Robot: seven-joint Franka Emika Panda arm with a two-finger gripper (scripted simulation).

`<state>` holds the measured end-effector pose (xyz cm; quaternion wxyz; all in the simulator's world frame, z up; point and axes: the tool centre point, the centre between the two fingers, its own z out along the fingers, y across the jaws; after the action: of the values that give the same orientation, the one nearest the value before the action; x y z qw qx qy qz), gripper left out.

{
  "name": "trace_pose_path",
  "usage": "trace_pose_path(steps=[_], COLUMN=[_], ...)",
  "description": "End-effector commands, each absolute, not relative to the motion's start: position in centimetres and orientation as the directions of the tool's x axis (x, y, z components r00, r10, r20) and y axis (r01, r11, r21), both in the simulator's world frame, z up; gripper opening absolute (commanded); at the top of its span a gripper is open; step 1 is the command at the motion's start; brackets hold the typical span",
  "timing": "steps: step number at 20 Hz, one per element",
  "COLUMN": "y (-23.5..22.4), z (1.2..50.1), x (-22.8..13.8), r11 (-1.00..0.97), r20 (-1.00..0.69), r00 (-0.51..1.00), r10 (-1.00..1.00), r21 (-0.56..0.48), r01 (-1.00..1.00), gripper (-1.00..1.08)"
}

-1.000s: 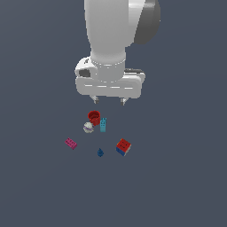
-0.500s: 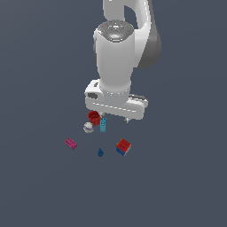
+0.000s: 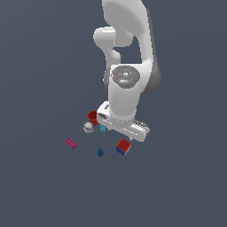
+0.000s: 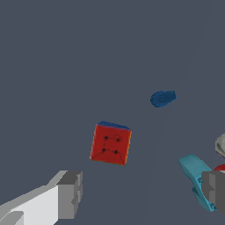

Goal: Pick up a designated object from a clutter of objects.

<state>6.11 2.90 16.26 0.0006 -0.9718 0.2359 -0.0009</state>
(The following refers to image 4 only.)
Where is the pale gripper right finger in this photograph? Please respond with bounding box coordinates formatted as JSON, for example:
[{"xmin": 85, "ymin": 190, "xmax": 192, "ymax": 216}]
[{"xmin": 200, "ymin": 170, "xmax": 225, "ymax": 213}]

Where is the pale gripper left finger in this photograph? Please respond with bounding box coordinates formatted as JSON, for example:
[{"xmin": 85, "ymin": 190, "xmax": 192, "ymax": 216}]
[{"xmin": 0, "ymin": 170, "xmax": 83, "ymax": 225}]

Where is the small red object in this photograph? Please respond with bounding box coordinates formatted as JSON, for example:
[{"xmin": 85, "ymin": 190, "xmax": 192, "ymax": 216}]
[{"xmin": 213, "ymin": 163, "xmax": 225, "ymax": 172}]

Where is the light blue curved object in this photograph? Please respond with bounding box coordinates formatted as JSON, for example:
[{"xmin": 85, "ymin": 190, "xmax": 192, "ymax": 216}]
[{"xmin": 178, "ymin": 154, "xmax": 218, "ymax": 213}]

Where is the grey rounded object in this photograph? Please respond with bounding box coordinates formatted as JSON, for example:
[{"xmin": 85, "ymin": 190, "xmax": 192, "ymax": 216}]
[{"xmin": 214, "ymin": 134, "xmax": 225, "ymax": 159}]

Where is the small dark blue object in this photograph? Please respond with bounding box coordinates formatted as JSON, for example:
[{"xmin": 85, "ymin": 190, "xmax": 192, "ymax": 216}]
[{"xmin": 149, "ymin": 90, "xmax": 178, "ymax": 108}]

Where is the red cube with blue side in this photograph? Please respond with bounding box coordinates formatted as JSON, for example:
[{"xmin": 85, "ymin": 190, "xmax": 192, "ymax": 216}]
[{"xmin": 89, "ymin": 120, "xmax": 133, "ymax": 166}]

